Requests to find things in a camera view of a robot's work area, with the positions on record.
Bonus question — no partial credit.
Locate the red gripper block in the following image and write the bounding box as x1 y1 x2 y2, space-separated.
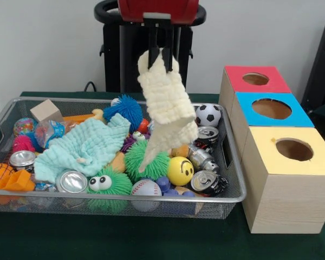
118 0 200 74

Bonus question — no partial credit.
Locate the cream waffle cloth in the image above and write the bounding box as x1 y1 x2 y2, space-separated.
137 47 198 173

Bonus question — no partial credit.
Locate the green spiky ball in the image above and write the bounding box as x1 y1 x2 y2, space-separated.
124 139 171 183

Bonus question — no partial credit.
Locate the mint waffle cloth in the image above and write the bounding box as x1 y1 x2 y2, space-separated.
34 112 132 183

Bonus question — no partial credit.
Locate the wooden box with three holes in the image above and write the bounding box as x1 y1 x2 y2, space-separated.
218 66 325 234

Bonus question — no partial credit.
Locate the blue spiky ball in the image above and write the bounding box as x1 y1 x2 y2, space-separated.
102 94 144 132

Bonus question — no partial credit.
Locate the black white soccer ball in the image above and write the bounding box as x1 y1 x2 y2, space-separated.
194 104 223 127

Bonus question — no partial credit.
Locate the yellow smiley ball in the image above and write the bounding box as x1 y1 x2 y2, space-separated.
167 156 195 186

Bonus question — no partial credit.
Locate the plain wooden cube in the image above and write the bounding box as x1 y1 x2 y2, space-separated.
29 99 64 124

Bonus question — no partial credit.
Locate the crushed black drink can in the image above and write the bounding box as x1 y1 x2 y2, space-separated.
191 170 230 197

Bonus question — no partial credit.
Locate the green spiky toy with eyes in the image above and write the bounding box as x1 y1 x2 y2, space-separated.
86 166 133 213

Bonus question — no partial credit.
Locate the black upright panel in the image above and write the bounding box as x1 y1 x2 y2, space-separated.
302 17 325 109

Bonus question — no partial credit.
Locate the silver drink can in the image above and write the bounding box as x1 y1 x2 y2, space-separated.
55 169 89 193

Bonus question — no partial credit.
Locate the orange toy basketball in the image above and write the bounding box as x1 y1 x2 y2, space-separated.
0 163 17 188

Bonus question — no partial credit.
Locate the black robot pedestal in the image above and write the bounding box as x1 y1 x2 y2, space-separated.
94 0 206 94

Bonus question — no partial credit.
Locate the black cable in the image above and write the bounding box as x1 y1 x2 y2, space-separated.
83 81 99 93

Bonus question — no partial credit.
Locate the shallow wire mesh bin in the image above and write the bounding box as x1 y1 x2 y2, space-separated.
0 96 247 219

